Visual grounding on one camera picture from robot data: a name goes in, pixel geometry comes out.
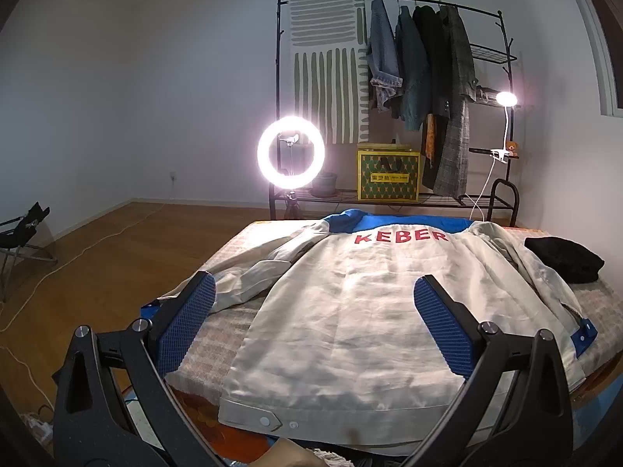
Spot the white and blue jacket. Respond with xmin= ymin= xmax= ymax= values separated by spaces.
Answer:
xmin=166 ymin=214 xmax=592 ymax=446

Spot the black clothes rack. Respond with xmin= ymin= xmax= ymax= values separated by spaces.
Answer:
xmin=268 ymin=0 xmax=521 ymax=226

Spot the black folded garment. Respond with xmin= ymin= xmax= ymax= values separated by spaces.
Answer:
xmin=524 ymin=236 xmax=605 ymax=284

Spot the grey plaid hanging coat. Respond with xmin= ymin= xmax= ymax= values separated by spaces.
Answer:
xmin=431 ymin=5 xmax=477 ymax=197

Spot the yellow green storage box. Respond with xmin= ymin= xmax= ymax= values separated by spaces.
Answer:
xmin=357 ymin=144 xmax=422 ymax=204

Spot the dark plant pot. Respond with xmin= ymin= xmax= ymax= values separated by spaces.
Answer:
xmin=310 ymin=172 xmax=337 ymax=198

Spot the dark green hanging jacket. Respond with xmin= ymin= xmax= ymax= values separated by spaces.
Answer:
xmin=396 ymin=5 xmax=432 ymax=132

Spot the white clip desk lamp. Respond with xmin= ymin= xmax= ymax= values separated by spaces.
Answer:
xmin=469 ymin=91 xmax=517 ymax=219

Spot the denim jacket on hanger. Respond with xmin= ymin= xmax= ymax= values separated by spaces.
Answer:
xmin=368 ymin=0 xmax=403 ymax=112

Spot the striped hanging cloth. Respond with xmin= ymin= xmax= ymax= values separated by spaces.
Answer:
xmin=288 ymin=0 xmax=370 ymax=144

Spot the white floor cable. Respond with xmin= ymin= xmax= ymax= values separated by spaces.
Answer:
xmin=0 ymin=174 xmax=176 ymax=413

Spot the ring light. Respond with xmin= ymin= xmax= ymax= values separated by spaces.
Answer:
xmin=257 ymin=115 xmax=326 ymax=191

